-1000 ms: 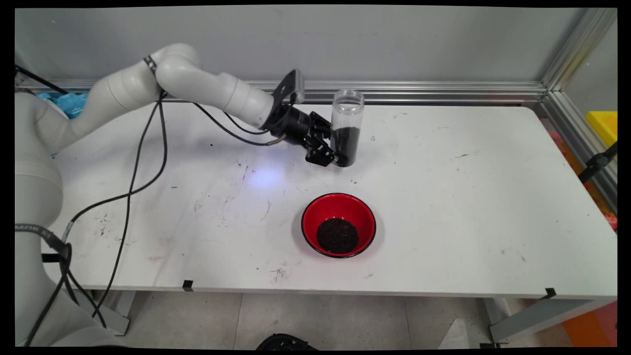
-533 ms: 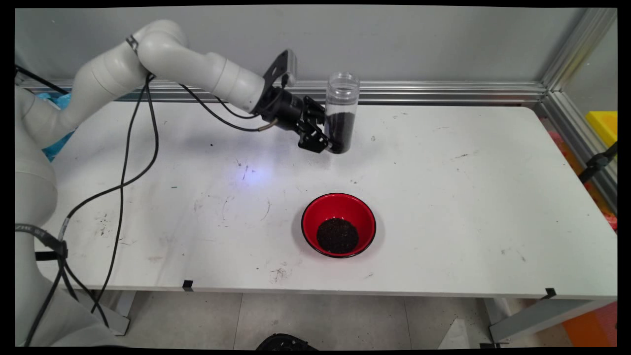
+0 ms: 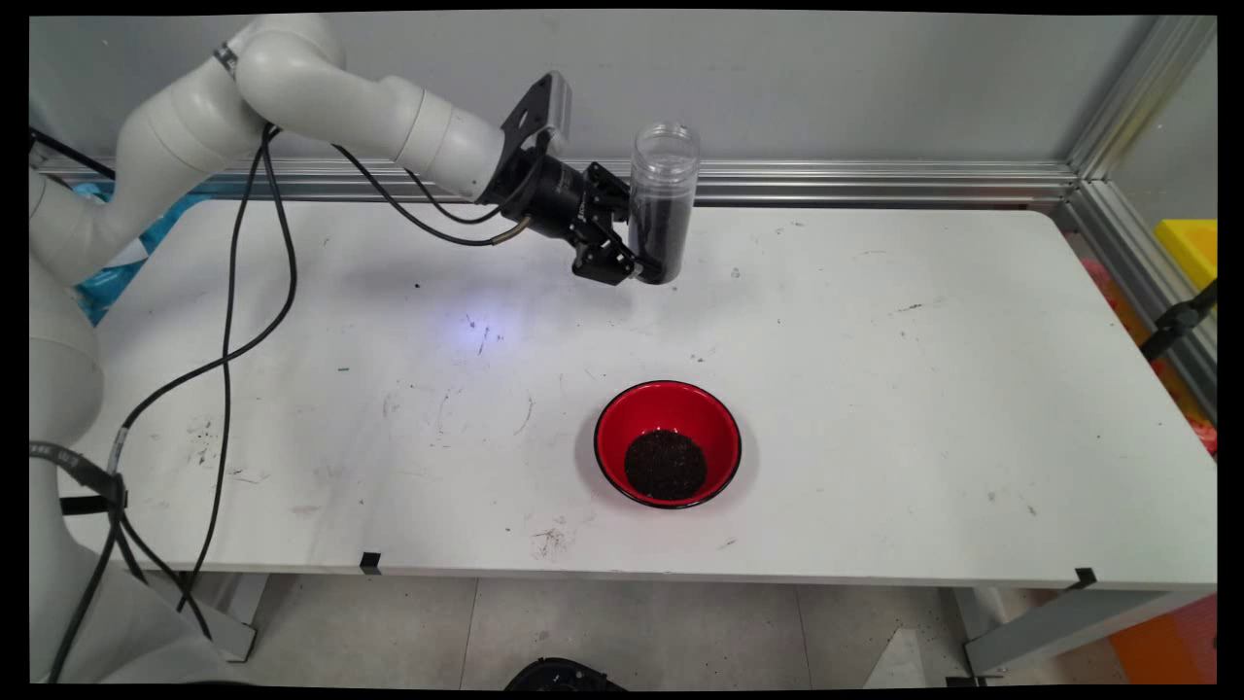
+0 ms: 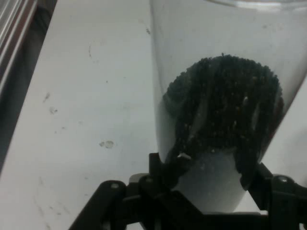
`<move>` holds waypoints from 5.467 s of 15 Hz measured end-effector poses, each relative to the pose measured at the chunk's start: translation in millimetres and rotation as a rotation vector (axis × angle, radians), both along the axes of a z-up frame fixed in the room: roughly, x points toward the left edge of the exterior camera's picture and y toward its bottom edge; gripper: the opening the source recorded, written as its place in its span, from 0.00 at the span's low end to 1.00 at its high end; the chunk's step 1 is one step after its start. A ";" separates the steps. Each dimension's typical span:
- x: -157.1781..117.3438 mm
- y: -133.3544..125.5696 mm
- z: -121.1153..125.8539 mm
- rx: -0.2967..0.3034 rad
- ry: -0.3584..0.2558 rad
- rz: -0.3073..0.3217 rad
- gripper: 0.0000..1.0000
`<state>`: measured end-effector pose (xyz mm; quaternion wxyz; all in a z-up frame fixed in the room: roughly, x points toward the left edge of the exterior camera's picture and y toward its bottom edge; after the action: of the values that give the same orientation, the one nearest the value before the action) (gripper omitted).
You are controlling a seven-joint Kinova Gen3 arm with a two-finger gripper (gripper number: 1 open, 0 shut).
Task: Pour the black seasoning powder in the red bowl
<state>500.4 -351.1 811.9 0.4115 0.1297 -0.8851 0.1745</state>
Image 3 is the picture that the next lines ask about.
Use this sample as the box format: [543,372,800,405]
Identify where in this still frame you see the black camera cable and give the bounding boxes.
[175,124,545,615]

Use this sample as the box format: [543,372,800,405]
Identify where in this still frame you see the black object on floor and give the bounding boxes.
[503,657,631,692]

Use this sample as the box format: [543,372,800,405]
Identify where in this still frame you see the white table leg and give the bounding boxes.
[957,586,1218,682]
[146,572,261,664]

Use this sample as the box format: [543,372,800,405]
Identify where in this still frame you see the black stand pole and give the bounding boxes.
[1139,280,1218,363]

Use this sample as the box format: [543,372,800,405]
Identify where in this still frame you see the clear jar with black seeds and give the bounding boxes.
[627,122,702,286]

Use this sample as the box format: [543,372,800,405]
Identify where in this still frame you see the orange box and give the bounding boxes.
[1108,593,1218,684]

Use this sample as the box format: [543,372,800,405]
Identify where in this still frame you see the black seeds heap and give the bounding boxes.
[624,429,708,503]

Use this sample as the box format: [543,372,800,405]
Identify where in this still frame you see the yellow foam box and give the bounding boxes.
[1154,220,1218,291]

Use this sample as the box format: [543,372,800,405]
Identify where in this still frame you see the red bowl with black rim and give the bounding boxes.
[593,379,744,511]

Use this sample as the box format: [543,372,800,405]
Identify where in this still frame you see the aluminium frame post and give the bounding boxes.
[1064,15,1218,183]

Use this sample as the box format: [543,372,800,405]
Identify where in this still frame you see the aluminium side frame rail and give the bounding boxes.
[1059,180,1218,421]

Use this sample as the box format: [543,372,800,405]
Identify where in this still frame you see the thin black background cable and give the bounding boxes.
[29,128,118,183]

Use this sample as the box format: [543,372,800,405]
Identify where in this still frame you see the long aluminium frame rail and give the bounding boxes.
[39,158,1080,210]

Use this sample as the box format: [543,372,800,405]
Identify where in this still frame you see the black cable with metal plug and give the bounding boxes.
[105,122,534,477]

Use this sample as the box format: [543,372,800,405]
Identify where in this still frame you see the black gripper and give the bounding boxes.
[478,146,667,288]

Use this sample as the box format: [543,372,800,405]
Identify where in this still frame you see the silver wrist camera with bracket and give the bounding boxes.
[501,71,572,157]

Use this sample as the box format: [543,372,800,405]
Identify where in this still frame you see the blue plastic bag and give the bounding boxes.
[73,183,210,327]

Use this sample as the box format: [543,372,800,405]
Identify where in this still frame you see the black velcro strap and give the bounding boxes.
[29,440,129,516]

